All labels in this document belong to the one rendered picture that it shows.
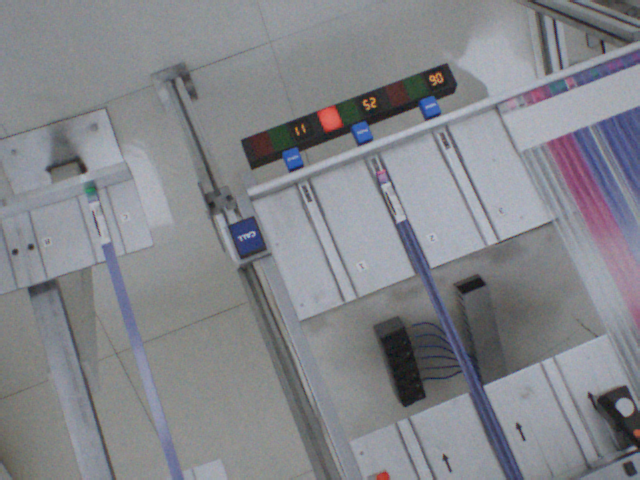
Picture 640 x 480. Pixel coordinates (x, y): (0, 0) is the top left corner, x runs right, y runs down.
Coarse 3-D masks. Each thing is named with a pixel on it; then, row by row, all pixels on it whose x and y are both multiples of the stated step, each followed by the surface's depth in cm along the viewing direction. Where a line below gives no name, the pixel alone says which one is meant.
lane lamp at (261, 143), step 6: (264, 132) 132; (252, 138) 131; (258, 138) 131; (264, 138) 131; (252, 144) 131; (258, 144) 131; (264, 144) 131; (270, 144) 131; (258, 150) 131; (264, 150) 131; (270, 150) 131; (258, 156) 131
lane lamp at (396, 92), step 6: (390, 84) 134; (396, 84) 134; (402, 84) 134; (390, 90) 133; (396, 90) 133; (402, 90) 133; (390, 96) 133; (396, 96) 133; (402, 96) 133; (408, 96) 133; (396, 102) 133; (402, 102) 133
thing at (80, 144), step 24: (72, 120) 187; (96, 120) 188; (0, 144) 185; (24, 144) 187; (48, 144) 188; (72, 144) 189; (96, 144) 191; (24, 168) 189; (48, 168) 190; (72, 168) 188; (96, 168) 193; (72, 288) 141; (72, 312) 134; (96, 336) 138; (96, 360) 130; (96, 384) 124
